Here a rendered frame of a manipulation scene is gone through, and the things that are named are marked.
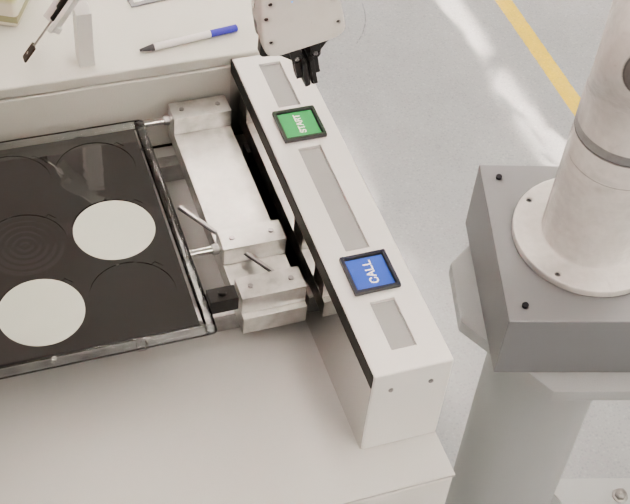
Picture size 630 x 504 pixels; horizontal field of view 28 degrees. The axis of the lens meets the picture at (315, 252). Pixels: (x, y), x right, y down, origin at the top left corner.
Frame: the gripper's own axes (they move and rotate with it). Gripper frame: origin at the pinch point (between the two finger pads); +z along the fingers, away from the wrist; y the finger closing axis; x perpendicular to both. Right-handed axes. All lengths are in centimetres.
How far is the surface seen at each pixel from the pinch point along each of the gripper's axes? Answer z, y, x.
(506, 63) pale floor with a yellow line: 124, 75, 109
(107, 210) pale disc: 10.0, -28.6, -3.0
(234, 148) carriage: 15.9, -10.3, 6.0
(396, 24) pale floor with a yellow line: 120, 53, 131
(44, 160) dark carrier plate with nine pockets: 8.8, -34.3, 7.7
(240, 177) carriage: 15.7, -11.1, 0.5
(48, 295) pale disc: 8.0, -37.9, -14.8
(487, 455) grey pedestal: 58, 11, -28
